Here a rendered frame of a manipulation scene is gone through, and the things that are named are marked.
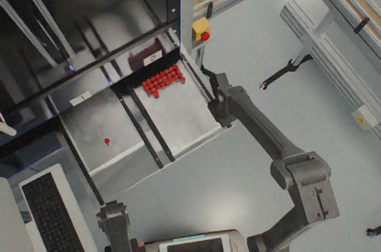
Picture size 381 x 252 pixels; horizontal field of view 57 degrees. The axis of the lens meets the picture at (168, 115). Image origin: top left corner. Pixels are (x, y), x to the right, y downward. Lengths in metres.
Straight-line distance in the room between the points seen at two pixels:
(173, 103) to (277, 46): 1.37
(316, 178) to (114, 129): 0.97
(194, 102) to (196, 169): 0.90
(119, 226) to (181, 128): 0.68
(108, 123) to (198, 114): 0.40
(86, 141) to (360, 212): 1.81
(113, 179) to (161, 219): 0.91
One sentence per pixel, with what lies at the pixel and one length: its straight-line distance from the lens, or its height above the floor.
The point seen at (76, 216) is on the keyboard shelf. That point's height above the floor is 0.80.
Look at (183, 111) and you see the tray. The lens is 1.55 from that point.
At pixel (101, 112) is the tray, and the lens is 1.59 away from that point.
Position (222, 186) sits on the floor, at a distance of 2.39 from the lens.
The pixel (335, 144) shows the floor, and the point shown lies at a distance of 2.64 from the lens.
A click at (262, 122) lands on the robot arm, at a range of 0.94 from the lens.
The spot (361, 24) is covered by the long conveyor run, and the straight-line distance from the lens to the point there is 1.83.
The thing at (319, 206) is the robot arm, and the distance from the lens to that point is 0.83.
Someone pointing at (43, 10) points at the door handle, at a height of 1.67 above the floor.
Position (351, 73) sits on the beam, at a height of 0.55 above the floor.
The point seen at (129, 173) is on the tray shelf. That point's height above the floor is 0.88.
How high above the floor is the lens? 2.37
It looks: 74 degrees down
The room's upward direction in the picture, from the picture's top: 6 degrees counter-clockwise
